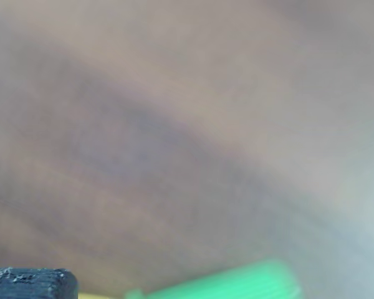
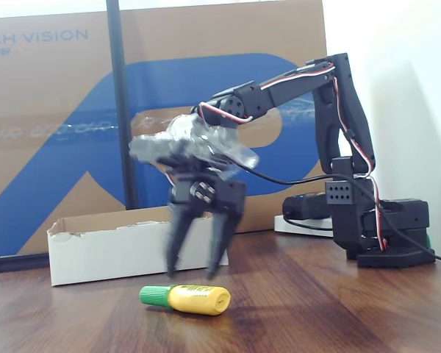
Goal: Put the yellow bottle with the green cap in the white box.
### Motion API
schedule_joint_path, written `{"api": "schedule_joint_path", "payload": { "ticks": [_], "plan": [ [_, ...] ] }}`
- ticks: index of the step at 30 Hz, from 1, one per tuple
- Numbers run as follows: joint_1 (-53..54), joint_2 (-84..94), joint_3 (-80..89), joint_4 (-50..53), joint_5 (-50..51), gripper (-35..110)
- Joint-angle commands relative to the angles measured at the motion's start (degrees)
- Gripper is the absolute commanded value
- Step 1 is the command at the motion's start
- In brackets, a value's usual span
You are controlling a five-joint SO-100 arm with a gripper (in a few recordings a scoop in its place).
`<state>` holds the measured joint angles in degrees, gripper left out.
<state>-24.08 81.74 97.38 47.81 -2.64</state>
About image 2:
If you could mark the black device coloured buttons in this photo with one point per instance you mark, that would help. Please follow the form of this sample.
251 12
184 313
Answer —
305 206

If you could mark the green clamp piece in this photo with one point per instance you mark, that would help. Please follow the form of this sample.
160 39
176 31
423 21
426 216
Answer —
428 240

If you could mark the white cardboard box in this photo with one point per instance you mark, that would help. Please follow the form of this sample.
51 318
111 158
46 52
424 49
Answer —
114 253

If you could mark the yellow green glue bottle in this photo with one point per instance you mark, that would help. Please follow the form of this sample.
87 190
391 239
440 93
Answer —
198 299

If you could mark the large brown carton blue print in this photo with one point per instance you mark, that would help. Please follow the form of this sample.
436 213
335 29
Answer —
40 92

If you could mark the black vertical pole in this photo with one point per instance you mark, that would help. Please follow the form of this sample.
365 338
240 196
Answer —
121 92

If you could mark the white power strip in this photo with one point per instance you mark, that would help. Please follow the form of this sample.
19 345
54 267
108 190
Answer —
301 229

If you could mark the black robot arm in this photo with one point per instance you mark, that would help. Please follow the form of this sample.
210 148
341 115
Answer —
353 110

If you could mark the black camera wrapped in tape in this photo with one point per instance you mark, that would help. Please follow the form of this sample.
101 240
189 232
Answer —
158 147

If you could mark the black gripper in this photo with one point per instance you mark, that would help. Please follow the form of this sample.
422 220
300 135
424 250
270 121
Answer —
226 194

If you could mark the black flat bar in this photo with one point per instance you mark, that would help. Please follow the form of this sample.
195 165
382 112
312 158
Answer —
14 264

